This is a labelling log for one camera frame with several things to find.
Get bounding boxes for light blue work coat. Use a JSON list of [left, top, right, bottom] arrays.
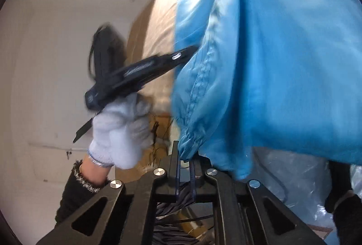
[[171, 0, 361, 179]]

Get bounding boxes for left forearm black sleeve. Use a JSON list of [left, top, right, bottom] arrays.
[[55, 156, 112, 226]]

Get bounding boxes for left white gloved hand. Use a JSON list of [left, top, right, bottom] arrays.
[[88, 93, 153, 170]]

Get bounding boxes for plaid bed sheet mattress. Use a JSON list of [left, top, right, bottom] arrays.
[[141, 0, 179, 114]]

